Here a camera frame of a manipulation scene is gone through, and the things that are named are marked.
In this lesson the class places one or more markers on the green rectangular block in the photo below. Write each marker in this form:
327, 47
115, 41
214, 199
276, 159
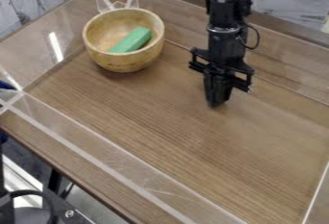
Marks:
132, 41

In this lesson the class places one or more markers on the black table leg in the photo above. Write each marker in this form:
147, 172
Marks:
54, 181

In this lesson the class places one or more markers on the clear acrylic tray walls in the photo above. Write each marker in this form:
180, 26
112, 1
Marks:
139, 142

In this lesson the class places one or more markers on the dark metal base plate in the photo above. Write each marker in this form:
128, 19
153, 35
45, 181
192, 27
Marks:
65, 213

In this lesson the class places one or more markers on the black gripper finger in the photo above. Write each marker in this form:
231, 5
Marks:
210, 82
224, 88

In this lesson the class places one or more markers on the light wooden bowl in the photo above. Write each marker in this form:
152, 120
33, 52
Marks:
104, 31

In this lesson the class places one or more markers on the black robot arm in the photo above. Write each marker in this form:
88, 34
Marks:
227, 30

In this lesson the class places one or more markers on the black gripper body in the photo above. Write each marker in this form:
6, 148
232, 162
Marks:
235, 69

